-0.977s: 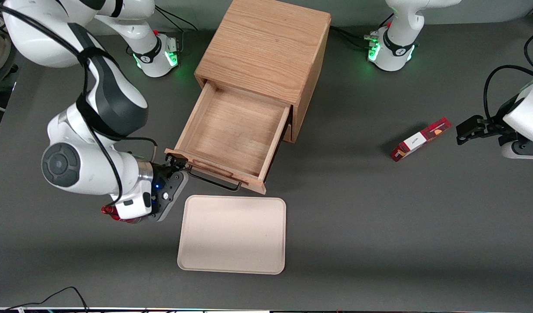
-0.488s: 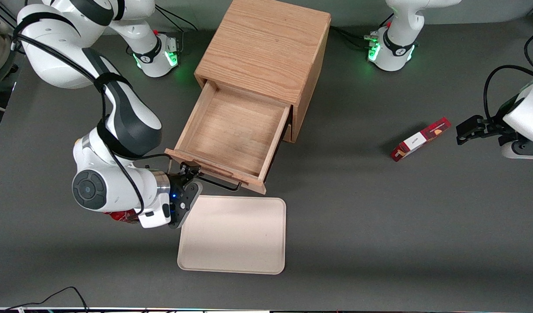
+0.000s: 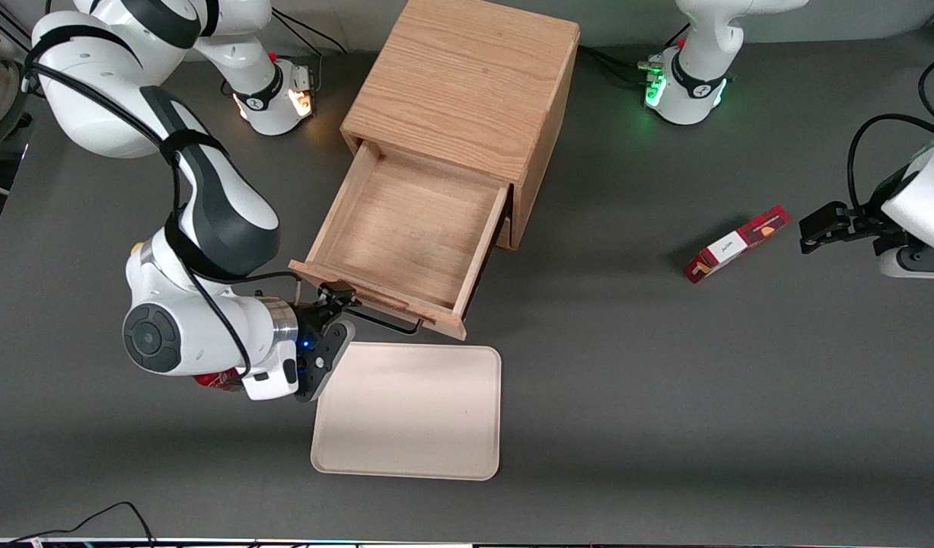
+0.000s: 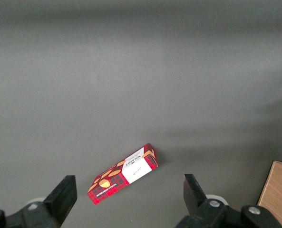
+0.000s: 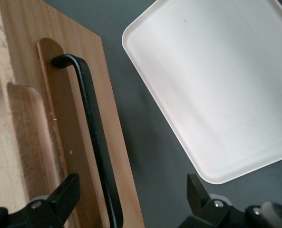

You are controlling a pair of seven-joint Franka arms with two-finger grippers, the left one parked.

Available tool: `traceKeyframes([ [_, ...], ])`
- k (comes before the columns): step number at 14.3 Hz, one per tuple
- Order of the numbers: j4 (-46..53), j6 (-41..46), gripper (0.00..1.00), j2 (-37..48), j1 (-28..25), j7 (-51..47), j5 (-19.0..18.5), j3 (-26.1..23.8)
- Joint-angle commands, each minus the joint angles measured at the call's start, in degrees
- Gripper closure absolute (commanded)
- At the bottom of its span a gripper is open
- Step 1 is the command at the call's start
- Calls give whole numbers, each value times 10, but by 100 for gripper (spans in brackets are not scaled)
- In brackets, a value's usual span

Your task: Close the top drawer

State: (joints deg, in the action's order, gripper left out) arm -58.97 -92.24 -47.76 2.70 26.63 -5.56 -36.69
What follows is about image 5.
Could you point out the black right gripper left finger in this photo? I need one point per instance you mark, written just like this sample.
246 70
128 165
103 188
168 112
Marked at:
57 202

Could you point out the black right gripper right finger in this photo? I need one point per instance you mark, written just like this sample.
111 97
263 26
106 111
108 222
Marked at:
197 197

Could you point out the light wooden drawer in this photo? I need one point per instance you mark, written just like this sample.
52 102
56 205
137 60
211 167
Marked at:
36 118

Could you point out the beige plastic tray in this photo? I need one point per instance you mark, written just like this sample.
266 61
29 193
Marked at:
214 90

